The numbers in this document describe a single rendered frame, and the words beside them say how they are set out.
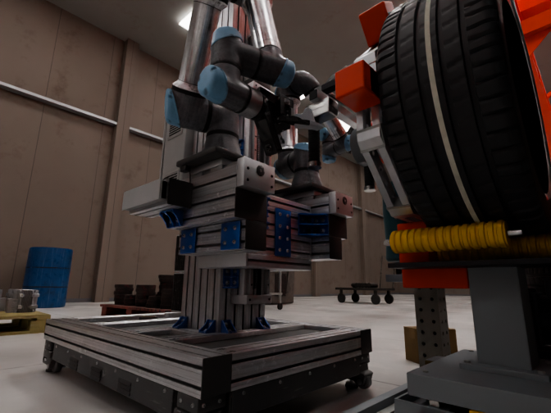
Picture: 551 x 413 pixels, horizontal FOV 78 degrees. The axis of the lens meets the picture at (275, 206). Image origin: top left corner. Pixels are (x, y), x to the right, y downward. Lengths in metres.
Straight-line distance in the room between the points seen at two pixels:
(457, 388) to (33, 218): 8.00
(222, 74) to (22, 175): 7.72
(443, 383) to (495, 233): 0.32
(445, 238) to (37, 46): 9.19
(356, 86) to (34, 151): 8.08
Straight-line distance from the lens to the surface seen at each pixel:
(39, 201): 8.37
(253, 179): 1.03
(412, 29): 0.85
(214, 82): 0.81
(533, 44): 4.03
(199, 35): 1.20
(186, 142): 1.63
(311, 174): 1.52
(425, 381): 0.83
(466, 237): 0.84
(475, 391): 0.80
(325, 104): 1.07
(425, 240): 0.86
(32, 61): 9.31
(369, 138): 0.84
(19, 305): 3.75
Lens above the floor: 0.40
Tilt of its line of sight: 13 degrees up
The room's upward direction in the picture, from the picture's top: 1 degrees clockwise
